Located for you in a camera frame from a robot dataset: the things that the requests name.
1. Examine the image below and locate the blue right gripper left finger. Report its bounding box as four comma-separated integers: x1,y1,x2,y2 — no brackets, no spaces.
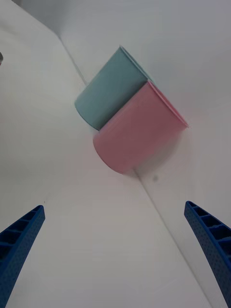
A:
0,205,46,308

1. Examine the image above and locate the pink plastic bin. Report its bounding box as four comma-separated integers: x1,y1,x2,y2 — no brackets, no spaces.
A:
92,80,191,175

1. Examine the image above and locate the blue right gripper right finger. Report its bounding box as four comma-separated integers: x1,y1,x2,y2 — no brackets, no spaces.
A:
184,200,231,308

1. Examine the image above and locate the pale blue plastic bin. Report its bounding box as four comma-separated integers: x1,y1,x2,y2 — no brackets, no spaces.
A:
74,44,157,132

